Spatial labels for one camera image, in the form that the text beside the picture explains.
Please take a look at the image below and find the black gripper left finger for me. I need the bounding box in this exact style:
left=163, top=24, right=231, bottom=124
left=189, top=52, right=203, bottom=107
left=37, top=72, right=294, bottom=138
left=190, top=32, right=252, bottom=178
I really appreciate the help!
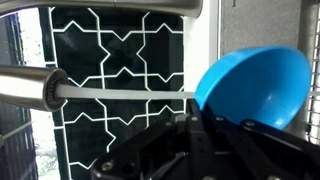
left=89, top=99, right=214, bottom=180

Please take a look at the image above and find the water stream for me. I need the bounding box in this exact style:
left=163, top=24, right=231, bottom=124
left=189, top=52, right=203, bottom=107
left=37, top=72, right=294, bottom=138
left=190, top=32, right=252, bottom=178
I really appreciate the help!
left=56, top=83, right=198, bottom=100

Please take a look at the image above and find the stainless steel faucet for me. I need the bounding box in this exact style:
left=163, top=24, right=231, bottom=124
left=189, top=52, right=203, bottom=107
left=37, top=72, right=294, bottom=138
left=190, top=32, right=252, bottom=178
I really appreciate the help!
left=0, top=0, right=204, bottom=113

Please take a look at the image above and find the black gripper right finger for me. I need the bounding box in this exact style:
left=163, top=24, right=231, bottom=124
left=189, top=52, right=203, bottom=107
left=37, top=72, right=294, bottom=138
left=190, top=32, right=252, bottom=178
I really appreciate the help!
left=203, top=103, right=320, bottom=180

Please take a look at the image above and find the kitchen window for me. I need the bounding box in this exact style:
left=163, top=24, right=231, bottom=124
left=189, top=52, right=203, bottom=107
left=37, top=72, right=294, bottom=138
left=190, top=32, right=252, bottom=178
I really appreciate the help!
left=0, top=6, right=71, bottom=180

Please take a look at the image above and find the blue plastic bowl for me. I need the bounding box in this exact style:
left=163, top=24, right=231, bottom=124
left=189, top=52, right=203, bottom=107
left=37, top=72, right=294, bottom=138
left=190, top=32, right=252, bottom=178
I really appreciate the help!
left=194, top=45, right=313, bottom=131

